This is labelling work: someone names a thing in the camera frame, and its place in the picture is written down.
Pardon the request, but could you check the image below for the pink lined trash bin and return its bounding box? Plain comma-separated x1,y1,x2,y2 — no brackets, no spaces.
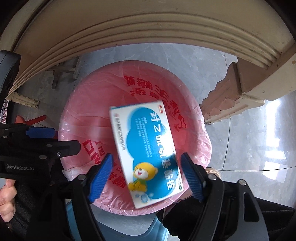
58,61,212,216

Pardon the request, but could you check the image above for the blue plastic stool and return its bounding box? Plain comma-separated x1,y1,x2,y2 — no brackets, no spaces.
66,201,172,241

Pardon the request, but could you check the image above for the person left hand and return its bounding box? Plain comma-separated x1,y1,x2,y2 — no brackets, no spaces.
0,179,17,222

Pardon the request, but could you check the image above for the blue cartoon medicine box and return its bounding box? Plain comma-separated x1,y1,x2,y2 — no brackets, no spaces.
109,101,184,209

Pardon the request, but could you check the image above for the red plastic stool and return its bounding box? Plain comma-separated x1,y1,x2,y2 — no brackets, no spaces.
15,115,47,126

